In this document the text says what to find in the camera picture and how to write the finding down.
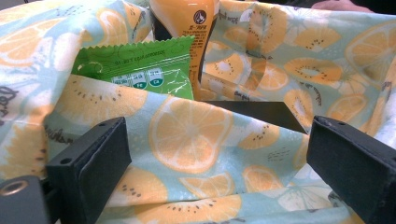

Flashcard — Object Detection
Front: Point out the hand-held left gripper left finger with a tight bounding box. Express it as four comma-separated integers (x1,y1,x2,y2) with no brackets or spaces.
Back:
46,116,134,224

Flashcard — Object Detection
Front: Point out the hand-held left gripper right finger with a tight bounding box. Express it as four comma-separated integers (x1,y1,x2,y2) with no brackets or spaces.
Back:
305,114,396,224

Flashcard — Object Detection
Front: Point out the fruit print fabric bag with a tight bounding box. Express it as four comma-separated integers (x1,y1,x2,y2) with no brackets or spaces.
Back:
0,0,396,224

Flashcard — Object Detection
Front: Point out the green snack packet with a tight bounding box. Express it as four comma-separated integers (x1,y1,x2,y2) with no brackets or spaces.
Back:
70,35,196,101

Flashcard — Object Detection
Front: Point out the orange drink bottle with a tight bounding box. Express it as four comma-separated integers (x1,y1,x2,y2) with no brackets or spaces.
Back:
148,0,221,101

